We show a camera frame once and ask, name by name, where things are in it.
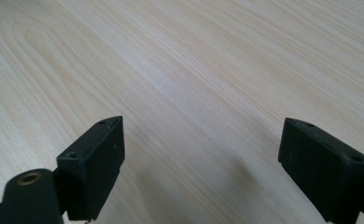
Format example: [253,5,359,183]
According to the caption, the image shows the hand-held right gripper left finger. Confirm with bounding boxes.
[56,115,126,222]

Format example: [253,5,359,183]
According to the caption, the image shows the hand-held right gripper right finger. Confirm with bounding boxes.
[277,117,364,224]

